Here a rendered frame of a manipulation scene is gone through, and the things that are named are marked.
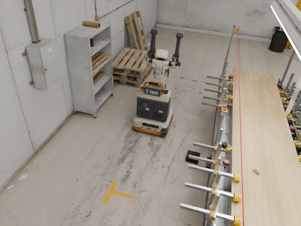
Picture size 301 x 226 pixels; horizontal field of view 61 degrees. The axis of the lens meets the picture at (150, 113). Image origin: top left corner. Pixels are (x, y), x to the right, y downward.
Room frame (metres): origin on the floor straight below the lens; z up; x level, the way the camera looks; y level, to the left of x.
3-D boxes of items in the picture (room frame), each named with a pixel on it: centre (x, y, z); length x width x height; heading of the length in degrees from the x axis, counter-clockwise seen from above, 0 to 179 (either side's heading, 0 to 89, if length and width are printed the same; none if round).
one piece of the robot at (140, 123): (3.50, -0.01, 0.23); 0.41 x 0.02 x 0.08; 76
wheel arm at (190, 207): (1.36, -0.57, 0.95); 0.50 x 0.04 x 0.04; 77
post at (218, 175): (1.64, -0.67, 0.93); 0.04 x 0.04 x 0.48; 77
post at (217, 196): (1.40, -0.61, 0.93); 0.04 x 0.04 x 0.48; 77
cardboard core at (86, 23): (4.49, 1.14, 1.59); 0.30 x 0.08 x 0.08; 77
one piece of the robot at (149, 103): (3.73, -0.05, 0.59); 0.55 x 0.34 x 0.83; 76
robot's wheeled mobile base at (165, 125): (3.82, -0.07, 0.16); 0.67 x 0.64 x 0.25; 166
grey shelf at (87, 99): (4.39, 1.16, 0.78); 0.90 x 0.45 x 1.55; 167
